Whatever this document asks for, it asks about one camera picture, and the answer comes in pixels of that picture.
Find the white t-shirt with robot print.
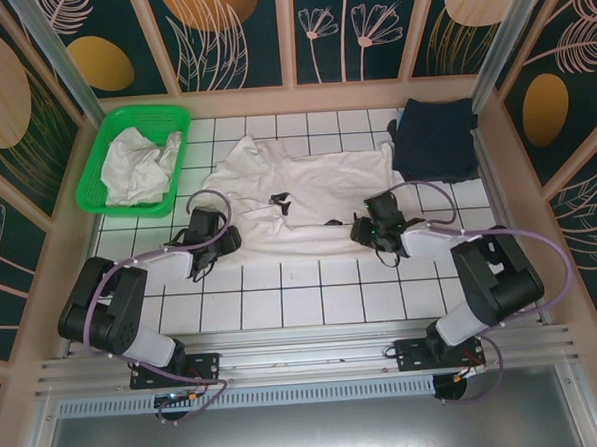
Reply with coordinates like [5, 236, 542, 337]
[196, 126, 399, 268]

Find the folded navy t-shirt stack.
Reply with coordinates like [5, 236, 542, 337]
[385, 93, 483, 188]

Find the green plastic basket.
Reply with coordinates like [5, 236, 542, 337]
[69, 102, 197, 221]

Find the crumpled white t-shirt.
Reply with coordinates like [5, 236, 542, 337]
[97, 123, 187, 209]

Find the grey metal sheet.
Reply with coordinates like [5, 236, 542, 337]
[16, 362, 597, 447]

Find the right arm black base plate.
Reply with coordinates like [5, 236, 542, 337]
[394, 333, 487, 373]

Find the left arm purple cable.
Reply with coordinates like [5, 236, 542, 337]
[71, 188, 246, 429]

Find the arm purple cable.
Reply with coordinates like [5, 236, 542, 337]
[390, 171, 582, 410]
[71, 188, 246, 429]

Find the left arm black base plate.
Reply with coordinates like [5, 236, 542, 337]
[128, 352, 223, 391]

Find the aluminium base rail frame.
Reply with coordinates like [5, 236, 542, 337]
[31, 311, 580, 399]

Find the slotted grey cable duct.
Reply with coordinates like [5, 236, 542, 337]
[56, 375, 437, 417]

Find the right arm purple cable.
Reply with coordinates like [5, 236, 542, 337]
[390, 171, 582, 410]

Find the aluminium corner post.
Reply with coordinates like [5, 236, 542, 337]
[5, 0, 104, 132]
[464, 0, 557, 115]

